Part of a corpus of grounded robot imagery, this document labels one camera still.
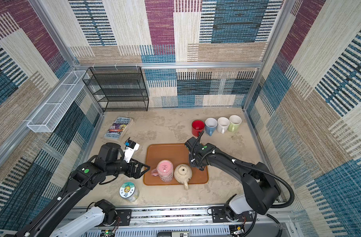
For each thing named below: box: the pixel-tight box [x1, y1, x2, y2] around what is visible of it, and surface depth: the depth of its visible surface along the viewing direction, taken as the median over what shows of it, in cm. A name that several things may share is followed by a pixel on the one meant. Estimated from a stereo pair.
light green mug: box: [227, 114, 243, 132], surface depth 101 cm
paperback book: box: [104, 116, 134, 140], surface depth 108 cm
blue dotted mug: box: [204, 117, 218, 137], surface depth 101 cm
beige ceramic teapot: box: [173, 163, 193, 191], surface depth 81 cm
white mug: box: [216, 116, 231, 134], surface depth 101 cm
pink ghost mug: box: [150, 159, 175, 183], surface depth 81 cm
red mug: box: [191, 119, 206, 137], surface depth 104 cm
